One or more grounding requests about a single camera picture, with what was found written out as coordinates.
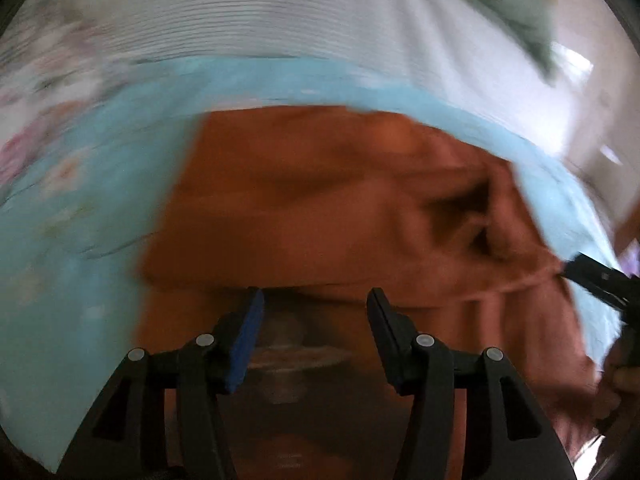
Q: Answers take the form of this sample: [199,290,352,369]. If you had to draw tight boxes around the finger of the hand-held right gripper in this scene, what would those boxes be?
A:
[562,252,636,312]

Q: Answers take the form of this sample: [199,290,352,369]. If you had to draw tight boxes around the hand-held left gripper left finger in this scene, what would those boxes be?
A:
[57,287,265,480]

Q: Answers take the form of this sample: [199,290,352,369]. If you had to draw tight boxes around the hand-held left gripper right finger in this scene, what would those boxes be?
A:
[366,288,577,480]

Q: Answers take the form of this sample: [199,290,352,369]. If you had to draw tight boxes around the rust orange knit garment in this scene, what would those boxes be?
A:
[137,105,601,480]

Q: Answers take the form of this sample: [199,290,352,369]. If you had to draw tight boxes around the person's right hand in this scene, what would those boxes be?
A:
[597,330,640,428]

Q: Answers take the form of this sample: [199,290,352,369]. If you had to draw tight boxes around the light blue floral bed sheet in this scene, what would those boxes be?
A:
[0,56,623,473]

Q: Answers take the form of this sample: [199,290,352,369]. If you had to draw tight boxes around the green cloth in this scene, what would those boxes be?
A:
[417,0,556,81]

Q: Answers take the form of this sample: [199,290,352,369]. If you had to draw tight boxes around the floral pillow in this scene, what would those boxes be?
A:
[0,0,121,191]

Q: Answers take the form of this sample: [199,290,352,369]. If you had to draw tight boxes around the white striped quilt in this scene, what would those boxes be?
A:
[70,0,576,156]

